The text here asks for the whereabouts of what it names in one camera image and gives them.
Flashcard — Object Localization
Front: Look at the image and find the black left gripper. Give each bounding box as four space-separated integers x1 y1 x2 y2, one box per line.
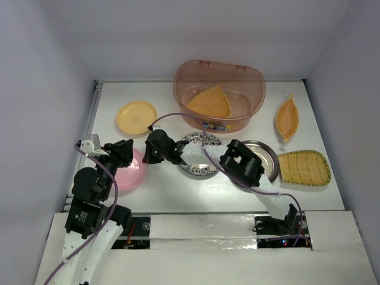
94 137 133 199

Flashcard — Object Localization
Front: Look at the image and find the round pink plastic plate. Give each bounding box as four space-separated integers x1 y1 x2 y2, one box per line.
115 148 147 195

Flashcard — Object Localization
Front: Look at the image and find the blue floral ceramic plate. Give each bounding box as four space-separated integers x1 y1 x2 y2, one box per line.
180 132 222 176

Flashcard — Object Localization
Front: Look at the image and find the triangular woven bamboo plate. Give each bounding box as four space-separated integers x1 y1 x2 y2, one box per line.
186 85 232 118

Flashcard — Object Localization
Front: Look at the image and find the dark rimmed beige plate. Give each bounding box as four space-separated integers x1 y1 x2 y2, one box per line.
242 140 280 182

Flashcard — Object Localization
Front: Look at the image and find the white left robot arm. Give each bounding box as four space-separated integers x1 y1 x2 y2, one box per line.
45 134 133 284

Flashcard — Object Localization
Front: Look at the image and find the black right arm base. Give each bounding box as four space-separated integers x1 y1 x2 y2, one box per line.
252 204 312 249

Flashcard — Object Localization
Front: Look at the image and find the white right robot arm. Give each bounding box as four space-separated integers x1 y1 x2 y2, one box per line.
143 128 297 233

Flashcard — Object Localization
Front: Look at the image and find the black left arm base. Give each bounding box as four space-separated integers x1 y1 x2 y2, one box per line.
112 216 151 249

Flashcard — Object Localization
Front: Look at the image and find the translucent brown plastic bin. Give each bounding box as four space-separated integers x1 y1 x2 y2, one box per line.
173 60 266 134

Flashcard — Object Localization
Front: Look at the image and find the round yellow plastic plate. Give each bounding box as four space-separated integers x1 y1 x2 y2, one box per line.
116 101 157 135

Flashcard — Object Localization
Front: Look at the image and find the white foam board front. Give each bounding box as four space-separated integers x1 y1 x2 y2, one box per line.
36 211 376 284

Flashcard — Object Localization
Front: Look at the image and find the leaf shaped yellow dish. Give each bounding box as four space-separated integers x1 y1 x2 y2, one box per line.
275 94 299 143

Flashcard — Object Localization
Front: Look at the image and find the rectangular woven bamboo tray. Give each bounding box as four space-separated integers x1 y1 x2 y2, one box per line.
277 150 331 186

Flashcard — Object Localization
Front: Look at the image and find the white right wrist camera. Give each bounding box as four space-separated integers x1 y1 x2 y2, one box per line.
148 125 163 132

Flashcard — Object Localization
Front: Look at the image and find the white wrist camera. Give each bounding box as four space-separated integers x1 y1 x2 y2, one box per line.
75 134 103 156
148 125 163 132

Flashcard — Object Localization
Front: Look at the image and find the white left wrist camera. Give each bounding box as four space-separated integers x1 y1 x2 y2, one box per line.
75 134 103 156

